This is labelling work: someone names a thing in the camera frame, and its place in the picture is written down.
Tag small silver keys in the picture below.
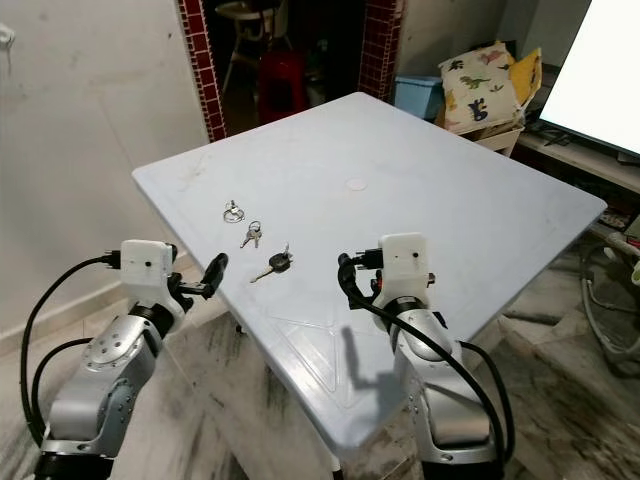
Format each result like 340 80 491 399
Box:
239 220 264 250

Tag short black arm cable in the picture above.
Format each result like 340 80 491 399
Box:
32 337 101 446
460 340 519 461

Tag black-headed key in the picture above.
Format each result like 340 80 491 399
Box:
250 244 294 285

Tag flat screen television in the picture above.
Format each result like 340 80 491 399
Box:
537 0 640 161

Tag silver key ring bunch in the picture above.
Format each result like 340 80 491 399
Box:
223 199 248 224

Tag white television stand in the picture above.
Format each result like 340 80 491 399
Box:
490 125 640 201

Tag pale baby high chair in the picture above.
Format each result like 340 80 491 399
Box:
220 0 286 61

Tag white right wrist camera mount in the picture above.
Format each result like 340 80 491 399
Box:
379 232 437 307

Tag short black right arm cable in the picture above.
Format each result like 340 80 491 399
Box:
460 340 519 461

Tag white folding plastic table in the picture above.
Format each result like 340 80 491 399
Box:
131 92 608 480

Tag yellow cushion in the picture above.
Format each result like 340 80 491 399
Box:
510 46 544 103

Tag blue plastic box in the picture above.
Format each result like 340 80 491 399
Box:
392 75 448 121

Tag short black left arm cable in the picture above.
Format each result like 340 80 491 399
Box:
32 337 101 446

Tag dinosaur print pillow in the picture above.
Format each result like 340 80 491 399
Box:
437 39 523 136

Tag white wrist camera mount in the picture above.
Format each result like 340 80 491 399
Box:
119 239 176 311
379 232 437 307

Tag red plastic stool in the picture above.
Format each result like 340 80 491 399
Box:
256 50 307 129

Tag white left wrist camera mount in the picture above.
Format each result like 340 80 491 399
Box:
119 239 176 311

